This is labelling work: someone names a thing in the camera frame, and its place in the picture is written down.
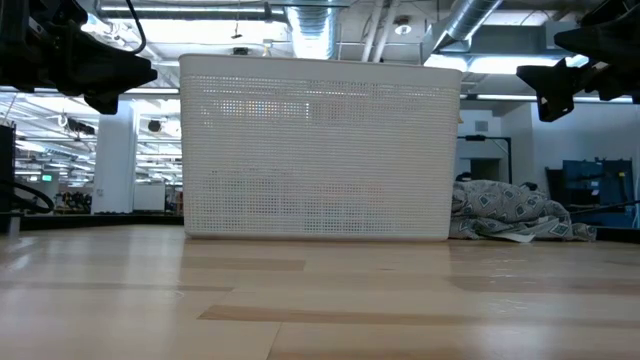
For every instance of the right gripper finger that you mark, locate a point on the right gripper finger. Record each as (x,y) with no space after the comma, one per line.
(610,42)
(552,80)

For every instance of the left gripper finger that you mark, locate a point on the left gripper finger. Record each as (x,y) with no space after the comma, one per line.
(57,32)
(105,75)

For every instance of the white perforated plastic basket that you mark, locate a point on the white perforated plastic basket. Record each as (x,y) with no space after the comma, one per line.
(320,150)

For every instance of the white pillar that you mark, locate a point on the white pillar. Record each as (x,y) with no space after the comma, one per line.
(115,160)

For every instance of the blue cabinet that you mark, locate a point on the blue cabinet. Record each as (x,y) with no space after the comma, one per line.
(600,185)

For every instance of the grey patterned cloth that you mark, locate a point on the grey patterned cloth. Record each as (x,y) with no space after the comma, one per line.
(500,205)

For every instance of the white ceiling pipes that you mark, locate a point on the white ceiling pipes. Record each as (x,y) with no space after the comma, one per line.
(380,30)

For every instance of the black tall stand frame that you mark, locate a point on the black tall stand frame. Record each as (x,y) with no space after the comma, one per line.
(509,160)

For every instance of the silver ribbed ceiling duct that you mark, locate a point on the silver ribbed ceiling duct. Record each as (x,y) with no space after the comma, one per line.
(467,17)
(315,30)

